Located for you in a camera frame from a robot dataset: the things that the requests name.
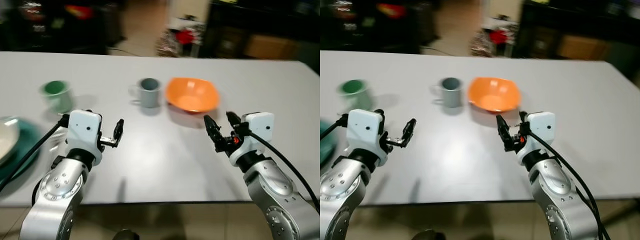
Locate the teal plate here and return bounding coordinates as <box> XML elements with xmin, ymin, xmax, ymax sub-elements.
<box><xmin>320</xmin><ymin>120</ymin><xmax>339</xmax><ymax>167</ymax></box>
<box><xmin>0</xmin><ymin>119</ymin><xmax>44</xmax><ymax>184</ymax></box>

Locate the red package on shelf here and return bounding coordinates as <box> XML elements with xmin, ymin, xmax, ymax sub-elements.
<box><xmin>64</xmin><ymin>4</ymin><xmax>95</xmax><ymax>21</ymax></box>
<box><xmin>376</xmin><ymin>3</ymin><xmax>407</xmax><ymax>20</ymax></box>

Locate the black shelf unit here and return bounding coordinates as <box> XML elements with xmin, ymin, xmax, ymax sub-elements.
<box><xmin>0</xmin><ymin>0</ymin><xmax>127</xmax><ymax>56</ymax></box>
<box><xmin>320</xmin><ymin>0</ymin><xmax>442</xmax><ymax>56</ymax></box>

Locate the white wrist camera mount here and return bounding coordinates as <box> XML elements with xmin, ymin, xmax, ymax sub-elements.
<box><xmin>516</xmin><ymin>111</ymin><xmax>556</xmax><ymax>166</ymax></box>
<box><xmin>65</xmin><ymin>109</ymin><xmax>104</xmax><ymax>166</ymax></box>
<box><xmin>346</xmin><ymin>108</ymin><xmax>389</xmax><ymax>167</ymax></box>
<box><xmin>229</xmin><ymin>112</ymin><xmax>275</xmax><ymax>167</ymax></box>

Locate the black robot foot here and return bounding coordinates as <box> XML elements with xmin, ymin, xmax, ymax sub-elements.
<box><xmin>112</xmin><ymin>228</ymin><xmax>141</xmax><ymax>240</ymax></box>
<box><xmin>412</xmin><ymin>228</ymin><xmax>447</xmax><ymax>240</ymax></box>

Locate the grey mug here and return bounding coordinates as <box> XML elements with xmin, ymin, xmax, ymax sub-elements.
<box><xmin>128</xmin><ymin>77</ymin><xmax>163</xmax><ymax>110</ymax></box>
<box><xmin>430</xmin><ymin>77</ymin><xmax>465</xmax><ymax>109</ymax></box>

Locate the white bowl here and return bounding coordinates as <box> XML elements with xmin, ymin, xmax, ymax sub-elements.
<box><xmin>0</xmin><ymin>117</ymin><xmax>22</xmax><ymax>165</ymax></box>

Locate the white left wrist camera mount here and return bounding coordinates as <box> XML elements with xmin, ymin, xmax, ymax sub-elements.
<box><xmin>65</xmin><ymin>109</ymin><xmax>104</xmax><ymax>166</ymax></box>
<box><xmin>346</xmin><ymin>108</ymin><xmax>389</xmax><ymax>167</ymax></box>

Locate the red and white bag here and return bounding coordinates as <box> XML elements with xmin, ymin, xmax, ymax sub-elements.
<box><xmin>469</xmin><ymin>15</ymin><xmax>521</xmax><ymax>58</ymax></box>
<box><xmin>156</xmin><ymin>15</ymin><xmax>207</xmax><ymax>58</ymax></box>

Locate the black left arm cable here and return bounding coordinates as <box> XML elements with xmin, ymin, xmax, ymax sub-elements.
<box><xmin>0</xmin><ymin>113</ymin><xmax>71</xmax><ymax>194</ymax></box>
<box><xmin>320</xmin><ymin>113</ymin><xmax>349</xmax><ymax>141</ymax></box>

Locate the orange bowl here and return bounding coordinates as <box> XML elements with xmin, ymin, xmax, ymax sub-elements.
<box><xmin>164</xmin><ymin>76</ymin><xmax>221</xmax><ymax>114</ymax></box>
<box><xmin>467</xmin><ymin>76</ymin><xmax>523</xmax><ymax>114</ymax></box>

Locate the green mug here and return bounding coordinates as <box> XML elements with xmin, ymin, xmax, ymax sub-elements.
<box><xmin>338</xmin><ymin>79</ymin><xmax>374</xmax><ymax>112</ymax></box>
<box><xmin>40</xmin><ymin>80</ymin><xmax>75</xmax><ymax>114</ymax></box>

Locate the brown cardboard box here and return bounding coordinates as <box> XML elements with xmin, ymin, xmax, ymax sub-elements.
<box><xmin>244</xmin><ymin>34</ymin><xmax>297</xmax><ymax>61</ymax></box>
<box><xmin>556</xmin><ymin>34</ymin><xmax>612</xmax><ymax>62</ymax></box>

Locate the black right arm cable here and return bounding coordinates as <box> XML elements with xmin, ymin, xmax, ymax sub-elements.
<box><xmin>247</xmin><ymin>130</ymin><xmax>321</xmax><ymax>213</ymax></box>
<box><xmin>529</xmin><ymin>130</ymin><xmax>612</xmax><ymax>240</ymax></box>

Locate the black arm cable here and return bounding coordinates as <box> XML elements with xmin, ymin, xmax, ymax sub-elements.
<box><xmin>0</xmin><ymin>113</ymin><xmax>71</xmax><ymax>194</ymax></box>
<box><xmin>529</xmin><ymin>130</ymin><xmax>612</xmax><ymax>240</ymax></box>
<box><xmin>320</xmin><ymin>113</ymin><xmax>349</xmax><ymax>141</ymax></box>
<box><xmin>247</xmin><ymin>130</ymin><xmax>321</xmax><ymax>213</ymax></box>

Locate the black cabinet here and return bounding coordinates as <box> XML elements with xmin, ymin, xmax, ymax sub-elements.
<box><xmin>199</xmin><ymin>0</ymin><xmax>321</xmax><ymax>73</ymax></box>
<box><xmin>511</xmin><ymin>0</ymin><xmax>640</xmax><ymax>83</ymax></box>

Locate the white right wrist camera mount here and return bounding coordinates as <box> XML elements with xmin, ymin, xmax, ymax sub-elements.
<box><xmin>516</xmin><ymin>111</ymin><xmax>556</xmax><ymax>166</ymax></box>
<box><xmin>229</xmin><ymin>112</ymin><xmax>275</xmax><ymax>167</ymax></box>

